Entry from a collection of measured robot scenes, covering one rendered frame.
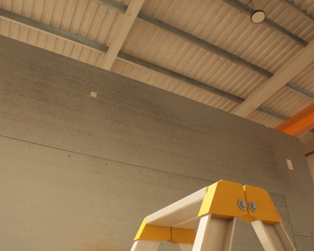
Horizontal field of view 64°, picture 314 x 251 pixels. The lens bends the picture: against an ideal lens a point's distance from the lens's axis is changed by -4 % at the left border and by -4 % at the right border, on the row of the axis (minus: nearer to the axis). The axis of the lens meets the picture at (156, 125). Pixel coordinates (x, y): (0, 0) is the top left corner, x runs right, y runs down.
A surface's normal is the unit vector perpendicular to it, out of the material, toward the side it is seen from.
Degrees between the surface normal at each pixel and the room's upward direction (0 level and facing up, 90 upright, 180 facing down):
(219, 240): 88
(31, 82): 90
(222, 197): 90
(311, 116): 90
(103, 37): 176
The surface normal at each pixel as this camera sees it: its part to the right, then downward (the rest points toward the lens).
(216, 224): 0.48, -0.51
